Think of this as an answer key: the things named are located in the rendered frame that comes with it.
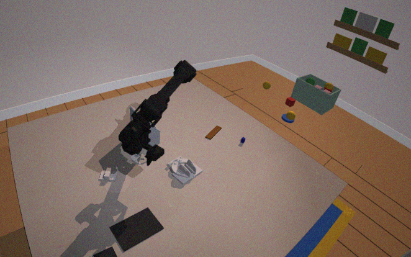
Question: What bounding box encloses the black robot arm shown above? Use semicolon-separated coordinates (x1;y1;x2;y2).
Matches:
120;60;197;155

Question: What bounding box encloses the brown flat rectangular plate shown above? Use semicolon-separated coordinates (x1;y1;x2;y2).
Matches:
205;125;222;140

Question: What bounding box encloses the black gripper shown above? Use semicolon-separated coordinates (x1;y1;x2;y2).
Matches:
138;129;165;166

